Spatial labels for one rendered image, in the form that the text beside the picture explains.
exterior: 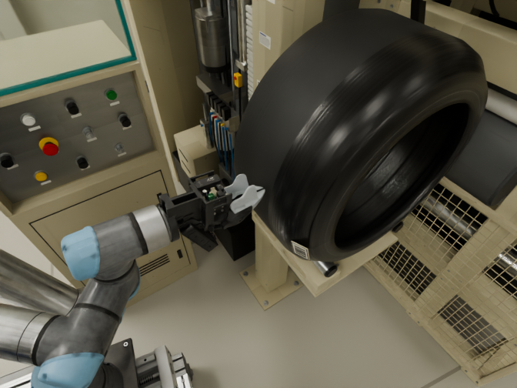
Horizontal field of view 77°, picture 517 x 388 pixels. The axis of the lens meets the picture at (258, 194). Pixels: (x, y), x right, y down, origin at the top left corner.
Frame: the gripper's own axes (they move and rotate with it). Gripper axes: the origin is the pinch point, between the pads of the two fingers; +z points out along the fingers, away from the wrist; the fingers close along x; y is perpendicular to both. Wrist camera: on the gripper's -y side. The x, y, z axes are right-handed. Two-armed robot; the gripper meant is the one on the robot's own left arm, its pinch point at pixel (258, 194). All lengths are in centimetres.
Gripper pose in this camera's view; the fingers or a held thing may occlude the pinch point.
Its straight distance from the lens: 66.6
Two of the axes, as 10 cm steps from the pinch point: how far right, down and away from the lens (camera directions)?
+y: 1.0, -7.1, -7.0
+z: 8.3, -3.3, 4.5
